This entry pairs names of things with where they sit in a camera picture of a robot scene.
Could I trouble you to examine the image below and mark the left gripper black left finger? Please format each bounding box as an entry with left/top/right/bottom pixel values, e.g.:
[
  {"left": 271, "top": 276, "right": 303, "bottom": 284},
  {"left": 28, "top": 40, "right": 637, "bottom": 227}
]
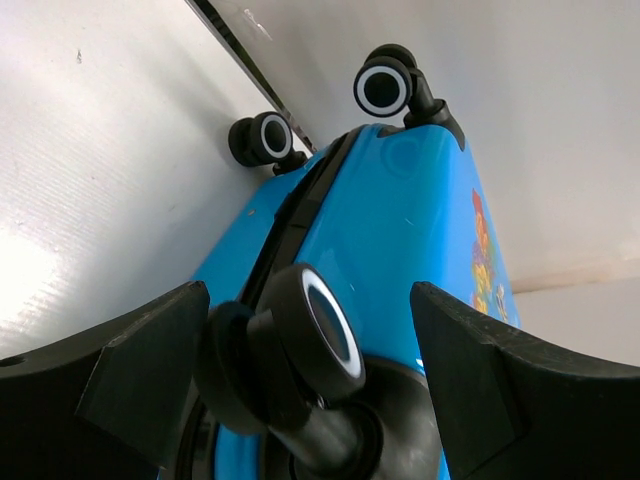
[{"left": 1, "top": 281, "right": 210, "bottom": 479}]

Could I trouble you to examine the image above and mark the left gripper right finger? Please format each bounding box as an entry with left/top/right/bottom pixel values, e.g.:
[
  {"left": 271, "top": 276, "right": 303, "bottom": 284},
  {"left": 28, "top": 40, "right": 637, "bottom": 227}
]
[{"left": 410, "top": 282, "right": 639, "bottom": 479}]

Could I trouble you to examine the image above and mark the blue kids suitcase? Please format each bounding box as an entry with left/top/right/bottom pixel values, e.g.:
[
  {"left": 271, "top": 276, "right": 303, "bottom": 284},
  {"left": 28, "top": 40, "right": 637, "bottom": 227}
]
[{"left": 172, "top": 43, "right": 519, "bottom": 479}]

